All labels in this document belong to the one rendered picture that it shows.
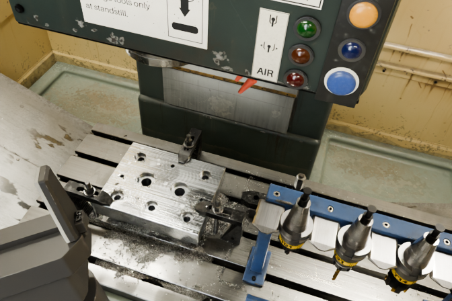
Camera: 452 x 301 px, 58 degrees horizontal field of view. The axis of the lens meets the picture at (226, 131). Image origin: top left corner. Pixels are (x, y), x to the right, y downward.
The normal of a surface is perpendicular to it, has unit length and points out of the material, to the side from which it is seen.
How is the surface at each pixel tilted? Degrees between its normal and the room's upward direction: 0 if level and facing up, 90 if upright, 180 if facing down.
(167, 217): 0
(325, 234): 0
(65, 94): 0
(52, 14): 90
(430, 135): 90
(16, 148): 24
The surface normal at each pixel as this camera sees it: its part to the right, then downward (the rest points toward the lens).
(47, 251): -0.17, -0.79
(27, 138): 0.44, -0.53
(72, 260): 0.86, 0.17
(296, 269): 0.06, -0.70
